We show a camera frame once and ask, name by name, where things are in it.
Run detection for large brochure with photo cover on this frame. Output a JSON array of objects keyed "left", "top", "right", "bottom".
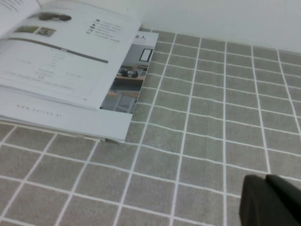
[{"left": 0, "top": 32, "right": 159, "bottom": 143}]

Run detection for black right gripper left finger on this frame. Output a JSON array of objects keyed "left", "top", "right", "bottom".
[{"left": 238, "top": 174, "right": 285, "bottom": 226}]

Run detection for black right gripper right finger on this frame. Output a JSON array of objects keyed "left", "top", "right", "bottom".
[{"left": 265, "top": 174, "right": 301, "bottom": 226}]

